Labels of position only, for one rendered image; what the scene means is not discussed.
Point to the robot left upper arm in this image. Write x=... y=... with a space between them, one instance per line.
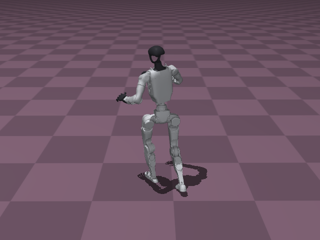
x=142 y=80

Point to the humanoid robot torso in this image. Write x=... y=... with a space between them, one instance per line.
x=160 y=89

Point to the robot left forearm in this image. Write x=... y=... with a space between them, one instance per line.
x=130 y=100

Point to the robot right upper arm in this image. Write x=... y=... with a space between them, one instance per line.
x=176 y=74

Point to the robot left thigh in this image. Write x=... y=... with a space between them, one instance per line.
x=147 y=130

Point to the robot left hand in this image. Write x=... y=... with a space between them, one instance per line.
x=121 y=97

